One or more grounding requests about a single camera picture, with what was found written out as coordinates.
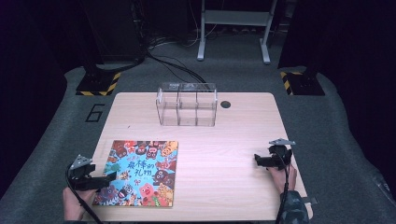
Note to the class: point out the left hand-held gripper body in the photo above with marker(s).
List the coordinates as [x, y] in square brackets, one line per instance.
[81, 174]

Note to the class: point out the grey tape strip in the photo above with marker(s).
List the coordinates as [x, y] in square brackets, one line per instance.
[311, 200]

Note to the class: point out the white metal stand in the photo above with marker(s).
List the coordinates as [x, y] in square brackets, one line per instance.
[236, 18]

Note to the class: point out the dark cabinet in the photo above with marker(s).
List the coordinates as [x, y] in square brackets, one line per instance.
[112, 31]

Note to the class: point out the clear acrylic organizer box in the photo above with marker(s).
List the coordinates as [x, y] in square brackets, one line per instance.
[186, 105]

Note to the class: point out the person's right hand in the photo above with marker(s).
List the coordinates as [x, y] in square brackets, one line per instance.
[280, 179]

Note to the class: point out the black stand striped base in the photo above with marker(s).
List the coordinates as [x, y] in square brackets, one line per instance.
[98, 84]
[303, 84]

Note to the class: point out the colourful picture book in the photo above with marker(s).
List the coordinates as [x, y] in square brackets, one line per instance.
[140, 174]

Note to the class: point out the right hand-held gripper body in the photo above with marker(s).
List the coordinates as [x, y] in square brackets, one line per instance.
[281, 157]

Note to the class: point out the person's left hand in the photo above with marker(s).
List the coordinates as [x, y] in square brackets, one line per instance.
[73, 203]

